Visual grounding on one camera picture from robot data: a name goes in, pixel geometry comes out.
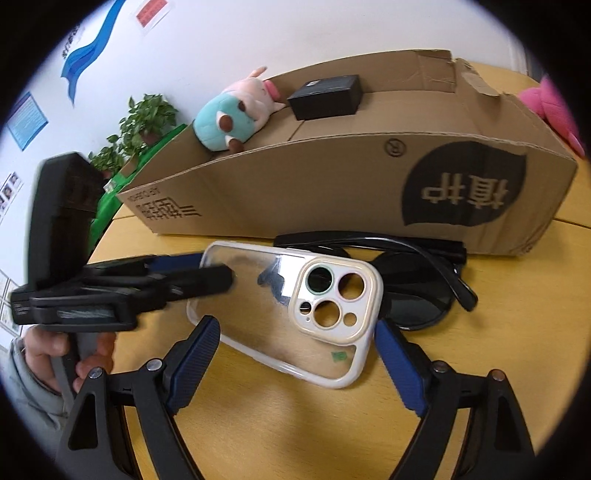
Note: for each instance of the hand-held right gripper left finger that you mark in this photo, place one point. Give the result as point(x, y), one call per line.
point(194, 364)

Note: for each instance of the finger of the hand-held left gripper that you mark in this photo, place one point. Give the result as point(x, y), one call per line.
point(180, 261)
point(203, 281)

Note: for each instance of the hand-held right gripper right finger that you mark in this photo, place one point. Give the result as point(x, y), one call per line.
point(401, 364)

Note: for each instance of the clear phone case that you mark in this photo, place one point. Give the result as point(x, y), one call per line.
point(258, 323)

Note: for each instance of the brown cardboard box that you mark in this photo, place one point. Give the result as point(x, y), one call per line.
point(323, 184)

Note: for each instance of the person's left forearm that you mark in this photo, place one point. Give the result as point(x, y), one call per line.
point(32, 406)

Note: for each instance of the person's left hand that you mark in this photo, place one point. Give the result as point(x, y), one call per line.
point(39, 346)

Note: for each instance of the green bag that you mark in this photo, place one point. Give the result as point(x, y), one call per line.
point(104, 212)

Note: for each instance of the black sunglasses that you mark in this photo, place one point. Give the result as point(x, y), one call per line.
point(415, 295)

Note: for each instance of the green potted plant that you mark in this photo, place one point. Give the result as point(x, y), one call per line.
point(143, 120)

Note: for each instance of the teal and pink plush toy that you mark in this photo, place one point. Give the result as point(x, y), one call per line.
point(221, 124)

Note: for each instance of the small black box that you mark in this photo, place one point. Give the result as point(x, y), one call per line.
point(323, 99)

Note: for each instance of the pink plush bear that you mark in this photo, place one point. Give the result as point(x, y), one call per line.
point(549, 104)

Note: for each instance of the white photo wall notice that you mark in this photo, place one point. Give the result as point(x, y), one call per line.
point(9, 196)

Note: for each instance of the blue wall poster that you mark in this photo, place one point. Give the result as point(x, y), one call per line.
point(27, 120)

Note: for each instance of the blue ribbon wall decal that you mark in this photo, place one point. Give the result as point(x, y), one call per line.
point(87, 55)

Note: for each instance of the red wall notice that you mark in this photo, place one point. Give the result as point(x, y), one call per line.
point(152, 11)

